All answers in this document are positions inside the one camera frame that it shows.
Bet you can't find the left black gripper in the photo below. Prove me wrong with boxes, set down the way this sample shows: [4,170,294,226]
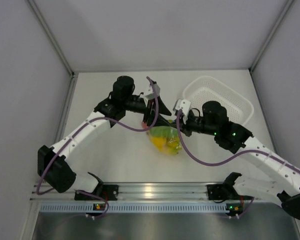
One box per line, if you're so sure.
[122,94,171,127]

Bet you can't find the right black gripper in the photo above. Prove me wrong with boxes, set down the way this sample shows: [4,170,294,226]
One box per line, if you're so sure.
[170,111,218,137]

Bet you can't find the clear zip top bag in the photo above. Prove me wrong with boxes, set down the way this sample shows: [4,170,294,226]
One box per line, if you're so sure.
[146,119,183,156]

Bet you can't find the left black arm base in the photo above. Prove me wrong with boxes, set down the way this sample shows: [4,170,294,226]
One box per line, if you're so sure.
[74,184,119,201]

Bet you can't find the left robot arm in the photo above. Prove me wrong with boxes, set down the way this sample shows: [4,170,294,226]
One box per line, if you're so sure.
[36,75,172,200]

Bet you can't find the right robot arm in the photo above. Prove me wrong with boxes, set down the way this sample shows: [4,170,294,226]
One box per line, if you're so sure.
[173,99,300,220]

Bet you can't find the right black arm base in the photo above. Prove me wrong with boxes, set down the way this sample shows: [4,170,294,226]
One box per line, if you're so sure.
[206,184,239,201]

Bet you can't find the green fake vegetable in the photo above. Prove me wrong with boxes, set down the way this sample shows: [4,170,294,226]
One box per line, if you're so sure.
[149,126,179,139]

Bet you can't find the red fake peach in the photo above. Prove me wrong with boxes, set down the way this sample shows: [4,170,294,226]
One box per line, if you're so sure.
[141,122,149,130]

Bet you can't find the yellow fake banana bunch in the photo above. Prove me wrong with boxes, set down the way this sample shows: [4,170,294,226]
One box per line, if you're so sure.
[162,137,183,156]

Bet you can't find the white perforated plastic basket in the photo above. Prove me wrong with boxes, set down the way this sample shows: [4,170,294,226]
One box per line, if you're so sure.
[182,75,254,126]

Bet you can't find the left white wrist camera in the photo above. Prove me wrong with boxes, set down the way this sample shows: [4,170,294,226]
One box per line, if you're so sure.
[143,84,161,100]

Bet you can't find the aluminium mounting rail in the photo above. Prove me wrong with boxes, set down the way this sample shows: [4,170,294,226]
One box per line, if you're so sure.
[29,181,273,201]

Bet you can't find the white slotted cable duct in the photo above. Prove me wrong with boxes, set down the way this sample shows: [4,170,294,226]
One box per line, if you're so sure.
[39,202,242,214]

